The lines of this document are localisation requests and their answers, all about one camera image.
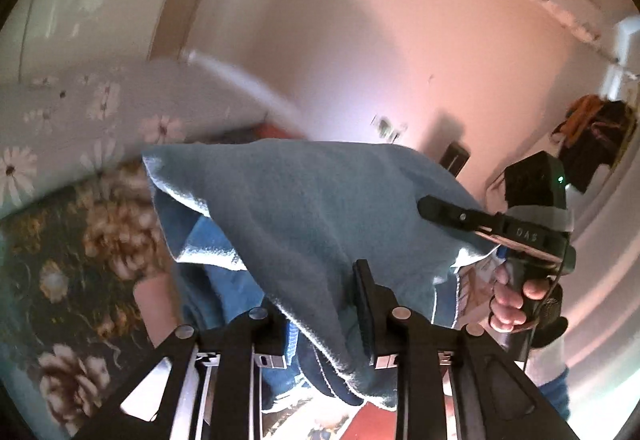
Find pale teal daisy quilt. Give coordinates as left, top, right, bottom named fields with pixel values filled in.
left=0, top=60, right=311, bottom=221

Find light blue sweater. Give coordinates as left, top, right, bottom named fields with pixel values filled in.
left=142, top=140, right=501, bottom=408

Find black rectangular object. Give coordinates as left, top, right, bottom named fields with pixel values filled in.
left=440, top=143, right=473, bottom=178

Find hanging orange garment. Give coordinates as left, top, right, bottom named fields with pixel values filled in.
left=552, top=94, right=608, bottom=146

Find white door frame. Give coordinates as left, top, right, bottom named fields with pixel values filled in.
left=600, top=13, right=640, bottom=101

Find white wall socket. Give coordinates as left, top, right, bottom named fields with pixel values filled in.
left=372, top=113, right=408, bottom=143

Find blue jeans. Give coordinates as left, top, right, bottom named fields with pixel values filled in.
left=170, top=213, right=363, bottom=413

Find hanging black garment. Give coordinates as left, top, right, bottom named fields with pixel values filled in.
left=565, top=100, right=638, bottom=193

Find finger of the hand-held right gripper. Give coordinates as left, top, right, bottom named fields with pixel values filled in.
left=417, top=195, right=503, bottom=246

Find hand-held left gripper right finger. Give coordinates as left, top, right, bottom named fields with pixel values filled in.
left=352, top=259, right=583, bottom=440

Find teal floral bed blanket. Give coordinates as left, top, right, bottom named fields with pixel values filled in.
left=0, top=160, right=201, bottom=440

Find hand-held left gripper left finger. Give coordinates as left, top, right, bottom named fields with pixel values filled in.
left=70, top=307, right=301, bottom=440

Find person's right hand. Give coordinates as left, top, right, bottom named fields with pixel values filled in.
left=487, top=264, right=551, bottom=333

